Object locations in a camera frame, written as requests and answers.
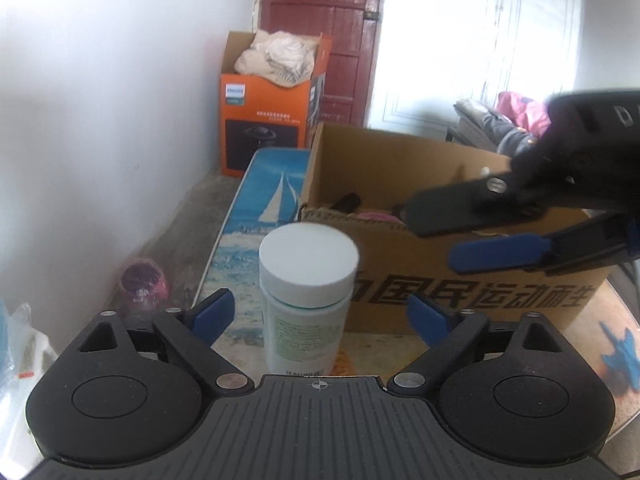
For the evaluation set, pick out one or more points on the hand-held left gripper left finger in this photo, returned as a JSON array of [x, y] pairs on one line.
[[212, 315]]

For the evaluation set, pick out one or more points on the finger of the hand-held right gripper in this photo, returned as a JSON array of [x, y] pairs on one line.
[[495, 255], [460, 207]]

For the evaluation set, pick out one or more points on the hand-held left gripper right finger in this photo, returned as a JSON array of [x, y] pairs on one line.
[[427, 320]]

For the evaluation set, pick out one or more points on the brown cardboard box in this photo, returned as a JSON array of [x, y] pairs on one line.
[[400, 160]]

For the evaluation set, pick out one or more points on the purple plastic lid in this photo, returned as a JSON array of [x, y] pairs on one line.
[[380, 216]]

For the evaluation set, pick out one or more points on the white pill bottle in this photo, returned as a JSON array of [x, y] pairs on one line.
[[305, 310]]

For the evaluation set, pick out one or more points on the black cylindrical tube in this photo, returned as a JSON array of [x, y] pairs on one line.
[[346, 202]]

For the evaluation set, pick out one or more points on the pink patterned blanket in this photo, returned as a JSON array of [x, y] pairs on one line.
[[522, 110]]

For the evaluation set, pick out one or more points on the white panelled wardrobe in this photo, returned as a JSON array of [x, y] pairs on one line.
[[450, 35]]

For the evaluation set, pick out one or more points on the white plastic bag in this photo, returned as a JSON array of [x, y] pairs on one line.
[[25, 360]]

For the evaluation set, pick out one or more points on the orange appliance box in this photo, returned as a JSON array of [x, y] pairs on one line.
[[260, 125]]

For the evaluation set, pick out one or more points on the cream crumpled cloth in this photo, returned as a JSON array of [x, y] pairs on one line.
[[280, 55]]

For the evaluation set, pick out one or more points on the dark red wooden door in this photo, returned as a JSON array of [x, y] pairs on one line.
[[325, 10]]

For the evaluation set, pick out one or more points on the dark bed frame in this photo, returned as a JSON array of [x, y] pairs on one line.
[[462, 127]]

